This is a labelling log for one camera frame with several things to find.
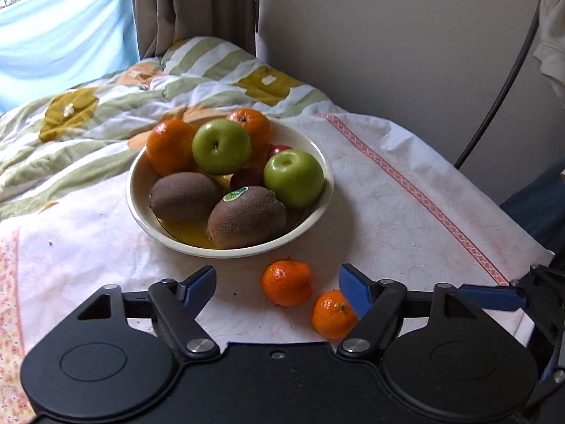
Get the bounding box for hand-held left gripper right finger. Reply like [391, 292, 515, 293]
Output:
[336, 264, 486, 358]

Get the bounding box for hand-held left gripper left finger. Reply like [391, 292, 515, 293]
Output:
[66, 266, 221, 359]

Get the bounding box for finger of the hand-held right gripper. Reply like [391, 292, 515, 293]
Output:
[539, 349, 559, 384]
[458, 276, 537, 313]

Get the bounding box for small mandarin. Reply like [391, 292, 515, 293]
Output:
[261, 260, 315, 307]
[312, 289, 359, 341]

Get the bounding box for brown kiwi green sticker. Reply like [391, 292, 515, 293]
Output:
[207, 185, 287, 250]

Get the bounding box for cream ceramic bowl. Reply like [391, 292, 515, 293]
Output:
[126, 115, 335, 259]

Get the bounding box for red apple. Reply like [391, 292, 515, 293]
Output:
[230, 166, 266, 190]

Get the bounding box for green apple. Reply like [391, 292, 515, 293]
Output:
[192, 118, 252, 176]
[263, 149, 325, 210]

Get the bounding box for dark blue cloth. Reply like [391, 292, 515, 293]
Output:
[500, 164, 565, 254]

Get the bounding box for large orange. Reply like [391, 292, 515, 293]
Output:
[226, 108, 273, 160]
[145, 119, 198, 176]

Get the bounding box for floral striped quilt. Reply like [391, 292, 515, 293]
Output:
[0, 35, 349, 222]

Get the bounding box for white hanging cloth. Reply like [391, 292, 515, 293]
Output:
[532, 0, 565, 94]

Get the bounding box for brown curtain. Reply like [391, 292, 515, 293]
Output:
[129, 0, 262, 61]

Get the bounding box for light blue window cloth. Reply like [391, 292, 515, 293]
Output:
[0, 0, 141, 116]

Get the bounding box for black cable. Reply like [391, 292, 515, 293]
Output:
[454, 0, 545, 169]

